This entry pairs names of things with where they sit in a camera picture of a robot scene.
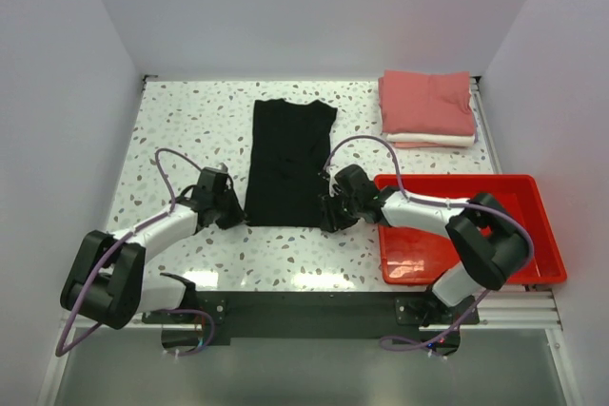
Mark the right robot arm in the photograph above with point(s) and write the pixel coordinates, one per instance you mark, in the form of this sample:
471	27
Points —
491	244

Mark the aluminium front rail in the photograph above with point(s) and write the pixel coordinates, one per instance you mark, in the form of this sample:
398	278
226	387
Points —
516	309

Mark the aluminium rail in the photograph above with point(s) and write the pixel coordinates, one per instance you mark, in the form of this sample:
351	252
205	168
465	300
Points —
475	87
516	309

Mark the aluminium right side rail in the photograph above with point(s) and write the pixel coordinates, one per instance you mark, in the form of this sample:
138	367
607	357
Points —
475	87

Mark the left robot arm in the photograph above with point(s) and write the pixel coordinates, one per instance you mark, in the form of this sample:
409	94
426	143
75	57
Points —
107	278

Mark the red plastic tray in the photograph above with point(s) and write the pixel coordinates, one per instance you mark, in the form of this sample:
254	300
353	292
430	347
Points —
411	257

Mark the light pink folded t-shirt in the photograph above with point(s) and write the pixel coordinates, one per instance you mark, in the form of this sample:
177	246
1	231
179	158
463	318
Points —
411	145

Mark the dark pink folded t-shirt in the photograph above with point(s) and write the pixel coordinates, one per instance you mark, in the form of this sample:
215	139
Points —
394	81

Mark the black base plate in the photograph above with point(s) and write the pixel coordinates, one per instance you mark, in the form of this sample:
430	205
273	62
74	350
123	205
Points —
315	315

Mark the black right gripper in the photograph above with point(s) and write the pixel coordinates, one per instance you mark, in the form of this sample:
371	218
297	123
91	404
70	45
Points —
329	217

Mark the black t-shirt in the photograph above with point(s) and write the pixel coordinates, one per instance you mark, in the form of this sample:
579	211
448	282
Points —
290	145

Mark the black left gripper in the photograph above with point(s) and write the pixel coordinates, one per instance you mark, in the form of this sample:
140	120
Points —
237	216

